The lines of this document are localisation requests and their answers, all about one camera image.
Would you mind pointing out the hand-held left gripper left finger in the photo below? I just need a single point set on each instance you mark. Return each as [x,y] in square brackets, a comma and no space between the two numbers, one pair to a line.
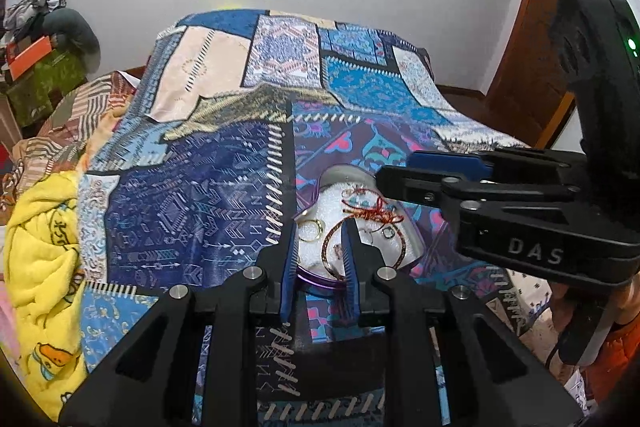
[289,277]

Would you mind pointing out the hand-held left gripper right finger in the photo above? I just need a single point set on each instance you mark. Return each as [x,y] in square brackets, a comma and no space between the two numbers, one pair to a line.
[351,269]

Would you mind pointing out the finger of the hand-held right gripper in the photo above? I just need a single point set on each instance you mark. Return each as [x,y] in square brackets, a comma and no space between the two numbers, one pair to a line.
[415,184]
[440,163]

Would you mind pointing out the heart-shaped metal tin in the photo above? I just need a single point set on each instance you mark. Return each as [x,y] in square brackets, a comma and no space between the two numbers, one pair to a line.
[330,199]

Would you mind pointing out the person's right hand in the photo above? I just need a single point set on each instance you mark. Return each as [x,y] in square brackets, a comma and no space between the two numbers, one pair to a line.
[630,302]

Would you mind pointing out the wooden door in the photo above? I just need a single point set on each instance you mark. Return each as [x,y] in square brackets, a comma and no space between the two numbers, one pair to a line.
[550,7]

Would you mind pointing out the blue patchwork blanket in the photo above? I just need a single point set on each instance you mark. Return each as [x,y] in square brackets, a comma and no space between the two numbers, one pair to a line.
[210,187]

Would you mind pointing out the yellow cartoon blanket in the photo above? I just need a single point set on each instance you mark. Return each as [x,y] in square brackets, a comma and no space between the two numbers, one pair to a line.
[45,267]

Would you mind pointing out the person's orange clothing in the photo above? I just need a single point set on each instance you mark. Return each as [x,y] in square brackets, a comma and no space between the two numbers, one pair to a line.
[617,357]

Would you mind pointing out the beige striped blanket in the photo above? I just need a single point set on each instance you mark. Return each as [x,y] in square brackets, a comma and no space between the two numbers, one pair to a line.
[75,117]

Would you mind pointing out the green cloth-covered box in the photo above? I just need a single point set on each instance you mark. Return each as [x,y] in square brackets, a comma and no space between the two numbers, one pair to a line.
[45,89]

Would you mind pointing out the dark grey cushion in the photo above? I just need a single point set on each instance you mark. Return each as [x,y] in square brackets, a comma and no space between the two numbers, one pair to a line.
[75,34]

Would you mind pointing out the orange box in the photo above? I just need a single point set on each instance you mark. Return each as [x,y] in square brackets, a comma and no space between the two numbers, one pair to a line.
[27,57]

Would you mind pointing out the pile of clothes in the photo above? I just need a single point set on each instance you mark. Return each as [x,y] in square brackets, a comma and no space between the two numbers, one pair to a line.
[30,4]

